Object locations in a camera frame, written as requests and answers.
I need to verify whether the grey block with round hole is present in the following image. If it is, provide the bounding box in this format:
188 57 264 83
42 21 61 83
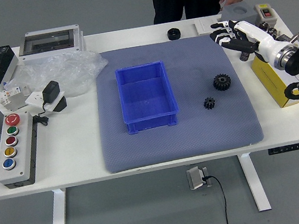
217 0 259 31

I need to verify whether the black floor cable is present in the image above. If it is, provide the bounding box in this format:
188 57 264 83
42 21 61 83
202 173 231 224

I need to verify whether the black hex nut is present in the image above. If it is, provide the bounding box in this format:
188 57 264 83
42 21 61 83
166 27 183 41

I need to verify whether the yellow white cardboard box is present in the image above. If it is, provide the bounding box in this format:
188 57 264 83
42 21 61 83
249 48 299 113

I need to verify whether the black socket base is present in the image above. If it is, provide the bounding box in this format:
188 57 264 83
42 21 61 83
49 96 69 115

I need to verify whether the black adapter cord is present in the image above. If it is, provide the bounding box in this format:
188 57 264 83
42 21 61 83
29 102 51 128

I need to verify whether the big black gear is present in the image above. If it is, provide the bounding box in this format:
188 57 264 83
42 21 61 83
211 71 234 93

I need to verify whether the black table control panel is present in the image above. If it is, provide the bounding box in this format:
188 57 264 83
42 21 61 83
267 143 299 156

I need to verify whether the silver floor socket box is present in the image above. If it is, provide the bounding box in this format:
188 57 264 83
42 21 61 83
185 164 213 192

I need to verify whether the grey five-button control box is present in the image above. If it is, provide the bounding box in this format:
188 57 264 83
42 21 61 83
0 109 47 191

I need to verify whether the white wall switch panel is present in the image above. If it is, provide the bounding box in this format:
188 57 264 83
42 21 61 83
194 16 221 36

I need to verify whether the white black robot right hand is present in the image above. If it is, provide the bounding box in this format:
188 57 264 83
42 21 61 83
207 12 288 72

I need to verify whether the grey switch box red button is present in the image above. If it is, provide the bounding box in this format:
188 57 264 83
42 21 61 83
252 1 279 28

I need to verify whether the white circuit breaker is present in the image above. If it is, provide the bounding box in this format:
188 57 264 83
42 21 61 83
0 83 34 112

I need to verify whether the flat black component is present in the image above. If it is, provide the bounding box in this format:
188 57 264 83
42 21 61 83
276 33 290 44

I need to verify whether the grey distribution box clear window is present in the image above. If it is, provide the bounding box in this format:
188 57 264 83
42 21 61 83
15 22 88 67

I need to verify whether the blue plastic box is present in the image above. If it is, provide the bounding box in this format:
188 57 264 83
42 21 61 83
114 58 183 136

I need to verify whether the small black gear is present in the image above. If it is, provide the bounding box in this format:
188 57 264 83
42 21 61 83
202 95 218 111

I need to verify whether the clear plastic bag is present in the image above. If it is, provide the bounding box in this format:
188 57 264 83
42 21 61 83
0 45 114 109

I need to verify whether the grey-blue textured mat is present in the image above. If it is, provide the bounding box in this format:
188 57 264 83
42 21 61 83
86 27 267 175

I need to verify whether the white table leg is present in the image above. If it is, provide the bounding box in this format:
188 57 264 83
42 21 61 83
237 150 272 215
41 188 72 224

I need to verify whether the black power adapter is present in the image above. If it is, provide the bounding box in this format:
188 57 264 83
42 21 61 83
40 79 63 105

